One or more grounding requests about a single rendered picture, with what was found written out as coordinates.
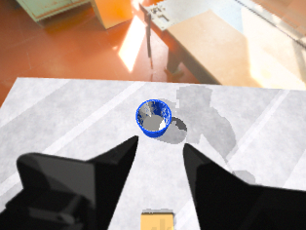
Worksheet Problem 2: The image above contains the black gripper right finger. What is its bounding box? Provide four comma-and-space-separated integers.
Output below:
182, 143, 306, 230

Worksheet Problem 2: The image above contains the blue mug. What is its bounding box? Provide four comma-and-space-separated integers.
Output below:
135, 99, 172, 138

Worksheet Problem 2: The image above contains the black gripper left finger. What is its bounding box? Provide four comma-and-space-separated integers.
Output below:
17, 135, 138, 230

